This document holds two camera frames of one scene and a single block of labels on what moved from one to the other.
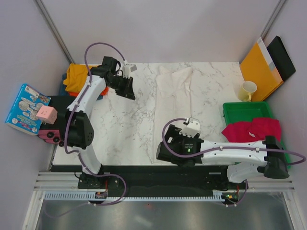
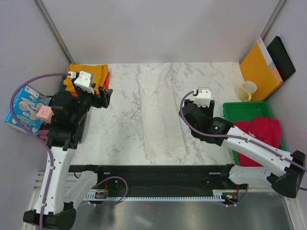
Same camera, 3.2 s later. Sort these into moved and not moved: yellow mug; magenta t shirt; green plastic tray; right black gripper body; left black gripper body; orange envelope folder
Moved: right black gripper body; left black gripper body
Not moved: yellow mug; magenta t shirt; green plastic tray; orange envelope folder
